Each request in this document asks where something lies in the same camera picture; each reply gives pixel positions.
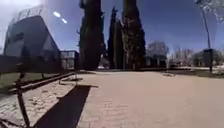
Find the dark fence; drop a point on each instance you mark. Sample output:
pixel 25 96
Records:
pixel 40 65

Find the grey building with roof railing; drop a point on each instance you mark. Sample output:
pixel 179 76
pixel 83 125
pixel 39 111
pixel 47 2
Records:
pixel 30 36

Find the dark low kerb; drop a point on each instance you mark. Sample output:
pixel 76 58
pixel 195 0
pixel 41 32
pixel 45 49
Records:
pixel 33 84

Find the slender blossoming tree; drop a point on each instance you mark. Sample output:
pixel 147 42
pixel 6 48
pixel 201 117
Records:
pixel 206 31

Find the grey brick path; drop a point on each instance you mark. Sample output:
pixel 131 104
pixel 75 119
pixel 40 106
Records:
pixel 150 103

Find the thin young tree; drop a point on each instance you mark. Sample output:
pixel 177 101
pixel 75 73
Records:
pixel 21 103

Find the dark sign board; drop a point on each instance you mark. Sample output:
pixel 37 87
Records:
pixel 208 57

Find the grass strip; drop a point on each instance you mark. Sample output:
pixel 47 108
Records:
pixel 206 74

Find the row of distant trees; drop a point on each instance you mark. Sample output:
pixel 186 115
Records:
pixel 186 57

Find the grass field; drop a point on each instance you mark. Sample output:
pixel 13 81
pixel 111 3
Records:
pixel 10 79

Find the low dark building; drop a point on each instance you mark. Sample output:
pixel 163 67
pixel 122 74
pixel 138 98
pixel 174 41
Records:
pixel 156 62

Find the tall dark cypress tree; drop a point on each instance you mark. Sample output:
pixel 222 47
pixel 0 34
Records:
pixel 134 40
pixel 90 40
pixel 115 46

